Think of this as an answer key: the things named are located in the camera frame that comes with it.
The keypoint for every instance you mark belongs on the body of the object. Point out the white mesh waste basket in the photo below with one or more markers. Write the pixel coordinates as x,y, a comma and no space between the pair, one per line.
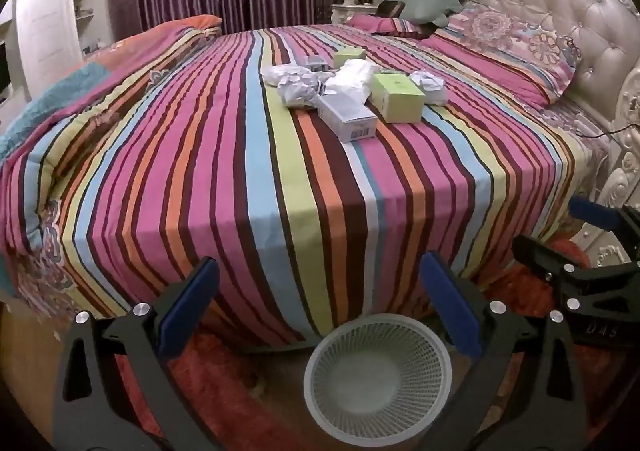
378,381

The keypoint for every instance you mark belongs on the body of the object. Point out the white toilet cover packet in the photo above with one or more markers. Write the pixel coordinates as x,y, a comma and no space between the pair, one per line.
353,79

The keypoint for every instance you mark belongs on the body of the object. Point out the folded orange pink quilt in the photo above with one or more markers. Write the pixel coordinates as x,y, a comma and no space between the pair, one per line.
99,67

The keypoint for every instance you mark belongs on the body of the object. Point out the long grey white box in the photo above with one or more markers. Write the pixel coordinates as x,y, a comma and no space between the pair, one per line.
347,119

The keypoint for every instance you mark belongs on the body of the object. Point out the small white barcode box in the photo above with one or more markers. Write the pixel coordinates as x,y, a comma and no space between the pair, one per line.
316,63

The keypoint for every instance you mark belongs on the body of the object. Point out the striped pink pillow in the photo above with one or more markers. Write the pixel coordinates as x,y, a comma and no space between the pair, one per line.
395,27

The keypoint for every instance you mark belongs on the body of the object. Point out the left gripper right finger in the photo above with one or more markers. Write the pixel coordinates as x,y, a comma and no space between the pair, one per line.
523,391

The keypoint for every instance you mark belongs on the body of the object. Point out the small green cube box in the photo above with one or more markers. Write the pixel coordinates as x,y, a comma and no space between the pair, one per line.
341,56

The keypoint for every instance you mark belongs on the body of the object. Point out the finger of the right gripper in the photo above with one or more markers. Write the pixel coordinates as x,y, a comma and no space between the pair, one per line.
599,305
622,222

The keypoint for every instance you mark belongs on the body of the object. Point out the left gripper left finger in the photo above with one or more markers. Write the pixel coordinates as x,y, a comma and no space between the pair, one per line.
91,408

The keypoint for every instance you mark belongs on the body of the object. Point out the red fluffy rug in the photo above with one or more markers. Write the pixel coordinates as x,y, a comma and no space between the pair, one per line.
256,402

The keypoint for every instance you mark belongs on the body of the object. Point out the white bedside table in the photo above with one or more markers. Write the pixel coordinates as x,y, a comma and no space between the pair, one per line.
341,13

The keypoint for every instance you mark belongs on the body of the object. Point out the white shelf cabinet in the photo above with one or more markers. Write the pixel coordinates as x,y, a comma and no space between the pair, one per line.
42,41

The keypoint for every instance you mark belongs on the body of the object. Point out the tufted cream headboard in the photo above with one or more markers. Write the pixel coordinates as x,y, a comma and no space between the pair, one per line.
596,27

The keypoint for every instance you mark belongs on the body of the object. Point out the floral pink pillow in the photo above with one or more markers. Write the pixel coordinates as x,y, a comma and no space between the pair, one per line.
533,64

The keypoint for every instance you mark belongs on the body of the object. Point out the tall light green box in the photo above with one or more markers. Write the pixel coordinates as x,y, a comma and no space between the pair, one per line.
397,98

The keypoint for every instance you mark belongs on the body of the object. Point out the striped colourful bed sheet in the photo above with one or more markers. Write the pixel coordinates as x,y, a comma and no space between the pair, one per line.
192,154

